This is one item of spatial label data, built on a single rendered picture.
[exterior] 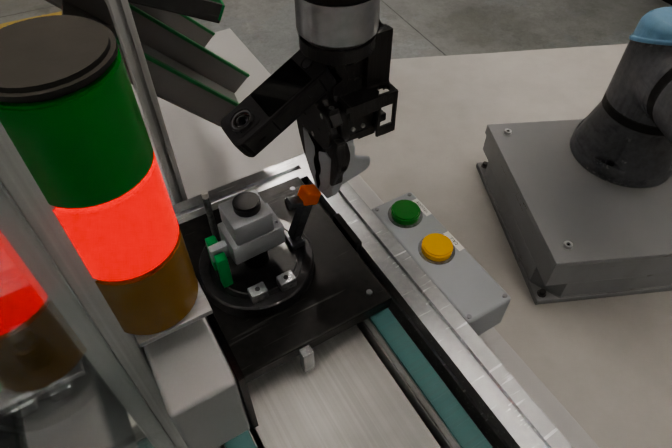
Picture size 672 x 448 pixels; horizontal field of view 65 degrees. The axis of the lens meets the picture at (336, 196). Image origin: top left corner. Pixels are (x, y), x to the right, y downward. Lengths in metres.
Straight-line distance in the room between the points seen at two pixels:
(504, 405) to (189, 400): 0.39
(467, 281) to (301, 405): 0.25
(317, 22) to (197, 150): 0.58
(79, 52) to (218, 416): 0.21
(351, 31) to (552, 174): 0.48
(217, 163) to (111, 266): 0.73
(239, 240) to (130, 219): 0.35
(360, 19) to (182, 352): 0.30
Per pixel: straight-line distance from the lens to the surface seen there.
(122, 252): 0.25
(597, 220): 0.82
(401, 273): 0.69
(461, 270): 0.70
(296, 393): 0.65
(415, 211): 0.73
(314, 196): 0.61
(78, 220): 0.23
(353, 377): 0.66
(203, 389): 0.31
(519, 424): 0.62
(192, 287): 0.30
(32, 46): 0.22
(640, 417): 0.79
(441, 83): 1.16
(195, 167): 0.98
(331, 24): 0.46
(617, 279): 0.83
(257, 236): 0.59
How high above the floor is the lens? 1.51
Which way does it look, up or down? 47 degrees down
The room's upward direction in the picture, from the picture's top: straight up
